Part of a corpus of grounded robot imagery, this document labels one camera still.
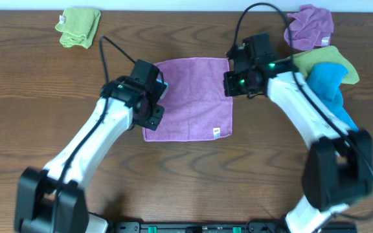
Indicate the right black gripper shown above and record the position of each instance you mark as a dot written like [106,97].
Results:
[230,88]

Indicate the blue cloth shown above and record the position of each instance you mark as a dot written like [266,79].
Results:
[324,80]

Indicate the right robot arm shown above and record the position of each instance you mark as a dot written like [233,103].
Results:
[338,170]

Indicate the folded green cloth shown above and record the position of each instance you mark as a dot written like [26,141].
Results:
[78,26]

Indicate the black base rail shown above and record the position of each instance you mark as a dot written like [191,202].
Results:
[232,228]

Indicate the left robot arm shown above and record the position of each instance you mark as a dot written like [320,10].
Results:
[53,199]

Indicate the purple microfiber cloth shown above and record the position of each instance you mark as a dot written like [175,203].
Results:
[195,105]

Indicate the crumpled purple cloth top right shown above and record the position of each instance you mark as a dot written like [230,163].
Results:
[310,27]

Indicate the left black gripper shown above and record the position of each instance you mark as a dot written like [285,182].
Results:
[155,120]

